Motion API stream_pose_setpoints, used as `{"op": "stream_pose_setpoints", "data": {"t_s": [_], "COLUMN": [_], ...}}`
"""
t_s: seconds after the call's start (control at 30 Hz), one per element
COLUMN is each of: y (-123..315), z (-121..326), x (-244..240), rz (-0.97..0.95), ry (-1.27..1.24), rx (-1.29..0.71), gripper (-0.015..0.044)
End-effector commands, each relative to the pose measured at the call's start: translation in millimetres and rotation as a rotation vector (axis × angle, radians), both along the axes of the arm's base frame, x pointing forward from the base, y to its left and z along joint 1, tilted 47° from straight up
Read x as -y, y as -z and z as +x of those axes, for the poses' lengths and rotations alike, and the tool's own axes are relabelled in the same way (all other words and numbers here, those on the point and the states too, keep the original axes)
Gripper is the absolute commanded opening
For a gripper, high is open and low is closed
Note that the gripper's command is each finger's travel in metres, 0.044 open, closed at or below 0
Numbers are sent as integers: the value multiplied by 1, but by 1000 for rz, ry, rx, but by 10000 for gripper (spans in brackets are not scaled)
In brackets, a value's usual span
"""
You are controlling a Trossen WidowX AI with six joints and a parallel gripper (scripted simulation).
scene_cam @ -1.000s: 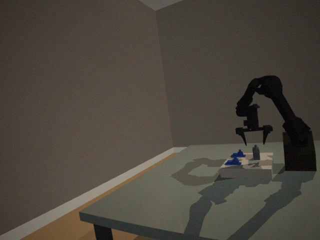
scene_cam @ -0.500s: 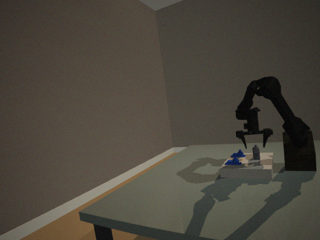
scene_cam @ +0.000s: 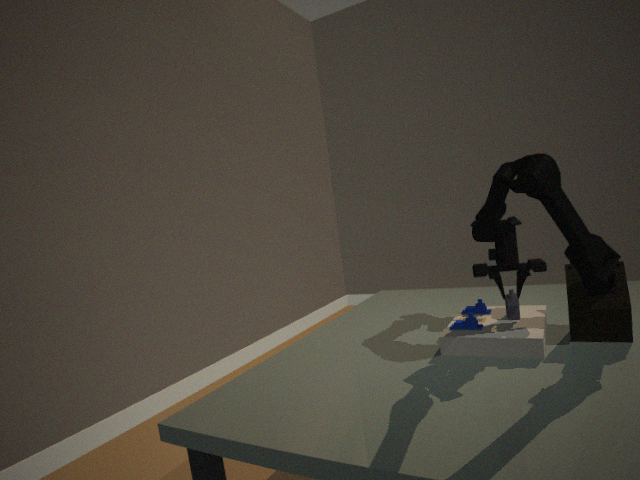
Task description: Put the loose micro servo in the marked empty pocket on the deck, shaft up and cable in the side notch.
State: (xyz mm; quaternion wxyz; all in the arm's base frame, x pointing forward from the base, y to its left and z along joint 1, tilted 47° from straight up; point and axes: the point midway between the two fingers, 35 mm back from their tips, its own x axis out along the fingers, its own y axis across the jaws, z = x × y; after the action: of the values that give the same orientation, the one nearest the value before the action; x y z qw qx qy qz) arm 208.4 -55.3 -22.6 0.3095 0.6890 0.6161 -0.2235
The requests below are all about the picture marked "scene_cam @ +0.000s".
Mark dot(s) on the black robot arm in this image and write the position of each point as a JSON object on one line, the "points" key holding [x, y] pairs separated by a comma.
{"points": [[540, 178]]}

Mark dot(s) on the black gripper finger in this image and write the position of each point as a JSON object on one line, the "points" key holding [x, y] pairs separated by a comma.
{"points": [[499, 283], [520, 281]]}

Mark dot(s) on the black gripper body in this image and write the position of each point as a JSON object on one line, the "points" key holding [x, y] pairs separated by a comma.
{"points": [[507, 260]]}

